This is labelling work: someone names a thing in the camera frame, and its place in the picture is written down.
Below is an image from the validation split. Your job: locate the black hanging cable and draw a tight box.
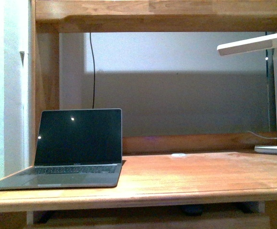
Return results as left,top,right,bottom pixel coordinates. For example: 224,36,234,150
89,32,96,110

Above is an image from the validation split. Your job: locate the grey open laptop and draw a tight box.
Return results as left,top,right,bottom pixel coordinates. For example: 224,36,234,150
0,108,122,191

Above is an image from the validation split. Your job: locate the wooden upper shelf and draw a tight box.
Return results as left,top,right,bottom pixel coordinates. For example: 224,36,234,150
35,0,277,33

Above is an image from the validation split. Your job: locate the wooden shelf side post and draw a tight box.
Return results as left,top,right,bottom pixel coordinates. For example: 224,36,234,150
30,0,60,163

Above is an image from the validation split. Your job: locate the white desk lamp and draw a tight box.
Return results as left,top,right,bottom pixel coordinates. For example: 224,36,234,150
217,33,277,155

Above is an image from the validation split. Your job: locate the white lamp cable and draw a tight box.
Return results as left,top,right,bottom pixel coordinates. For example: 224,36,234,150
246,130,277,139

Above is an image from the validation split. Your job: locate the white round cable grommet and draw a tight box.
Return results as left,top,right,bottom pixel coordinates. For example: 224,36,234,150
171,153,186,157

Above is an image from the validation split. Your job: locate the wooden desk back rail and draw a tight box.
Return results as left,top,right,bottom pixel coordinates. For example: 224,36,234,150
123,132,277,156

